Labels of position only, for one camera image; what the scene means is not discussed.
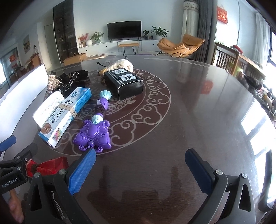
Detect red translucent plastic item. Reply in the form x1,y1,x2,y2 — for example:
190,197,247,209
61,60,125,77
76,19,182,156
26,157,69,178

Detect brown cardboard box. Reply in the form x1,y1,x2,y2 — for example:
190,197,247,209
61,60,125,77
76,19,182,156
63,53,87,66

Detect cluttered wooden sideboard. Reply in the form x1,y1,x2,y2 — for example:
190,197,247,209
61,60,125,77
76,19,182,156
232,45,276,121

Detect orange lounge chair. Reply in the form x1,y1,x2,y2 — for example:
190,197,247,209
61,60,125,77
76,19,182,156
157,34,205,59

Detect white standing air conditioner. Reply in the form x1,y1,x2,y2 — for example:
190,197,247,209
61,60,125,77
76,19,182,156
182,0,200,43

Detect white television cabinet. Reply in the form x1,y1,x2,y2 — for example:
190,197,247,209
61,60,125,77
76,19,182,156
78,39,167,57

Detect person's left hand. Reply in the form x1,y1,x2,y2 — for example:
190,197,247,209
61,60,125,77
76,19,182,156
8,190,24,223

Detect large green potted plant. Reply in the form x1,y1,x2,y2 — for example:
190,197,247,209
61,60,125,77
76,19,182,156
151,26,170,40

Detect black fabric pouch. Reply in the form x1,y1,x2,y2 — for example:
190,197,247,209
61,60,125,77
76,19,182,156
58,70,89,93

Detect bushy green potted plant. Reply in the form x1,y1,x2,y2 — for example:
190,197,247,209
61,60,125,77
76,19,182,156
90,31,104,44

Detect white sheer curtain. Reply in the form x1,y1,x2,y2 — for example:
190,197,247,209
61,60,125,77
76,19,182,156
254,12,271,65

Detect red flower arrangement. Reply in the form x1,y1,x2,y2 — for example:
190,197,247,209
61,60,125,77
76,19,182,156
78,33,89,48

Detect wooden bench with metal legs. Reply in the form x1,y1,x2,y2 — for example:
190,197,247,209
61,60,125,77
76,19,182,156
118,43,140,55

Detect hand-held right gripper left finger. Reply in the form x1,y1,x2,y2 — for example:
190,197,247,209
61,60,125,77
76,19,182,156
22,148,97,224

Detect silver glitter bow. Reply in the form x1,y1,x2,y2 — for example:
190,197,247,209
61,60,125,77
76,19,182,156
44,75,62,94

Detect blue and white medicine box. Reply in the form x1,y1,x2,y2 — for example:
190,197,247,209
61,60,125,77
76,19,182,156
38,87,92,148

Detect dark wooden slatted chair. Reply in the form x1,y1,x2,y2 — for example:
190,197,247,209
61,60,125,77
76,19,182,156
212,42,240,73

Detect dark patterned glass desktop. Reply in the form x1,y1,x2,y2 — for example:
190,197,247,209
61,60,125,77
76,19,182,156
0,55,275,224

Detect black cardboard box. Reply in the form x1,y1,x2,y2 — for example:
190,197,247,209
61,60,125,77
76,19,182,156
104,67,144,101

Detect dark display cabinet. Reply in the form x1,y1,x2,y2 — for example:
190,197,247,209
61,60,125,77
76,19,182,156
53,1,78,64

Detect grey curtain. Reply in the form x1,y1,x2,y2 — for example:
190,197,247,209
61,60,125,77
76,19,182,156
195,0,218,63

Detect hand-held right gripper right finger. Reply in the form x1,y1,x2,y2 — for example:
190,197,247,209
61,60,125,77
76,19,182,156
185,148,256,224

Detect framed wall picture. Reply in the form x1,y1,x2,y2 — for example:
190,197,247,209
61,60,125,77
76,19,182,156
23,35,31,54

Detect tan rubber band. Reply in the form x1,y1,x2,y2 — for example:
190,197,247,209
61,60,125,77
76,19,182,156
59,103,77,118

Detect white paper leaflet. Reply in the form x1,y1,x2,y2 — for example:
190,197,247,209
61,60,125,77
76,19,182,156
33,91,65,130

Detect white storage box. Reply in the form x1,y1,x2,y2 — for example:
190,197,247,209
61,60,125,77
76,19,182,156
0,63,50,142

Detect red wall hanging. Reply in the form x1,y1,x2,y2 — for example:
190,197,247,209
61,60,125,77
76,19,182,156
217,6,228,25

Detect purple toy wand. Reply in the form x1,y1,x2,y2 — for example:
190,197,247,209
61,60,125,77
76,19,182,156
73,90,113,154

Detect beige knitted hat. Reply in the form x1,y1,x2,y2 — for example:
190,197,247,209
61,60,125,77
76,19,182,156
98,59,134,76

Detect white door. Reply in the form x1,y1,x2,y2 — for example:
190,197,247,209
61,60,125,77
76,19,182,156
44,24,56,65

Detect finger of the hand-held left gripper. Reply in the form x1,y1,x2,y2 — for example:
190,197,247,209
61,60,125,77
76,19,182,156
13,143,38,161
0,135,17,151

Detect black flat television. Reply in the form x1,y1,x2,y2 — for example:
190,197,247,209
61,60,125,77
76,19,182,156
107,21,142,41

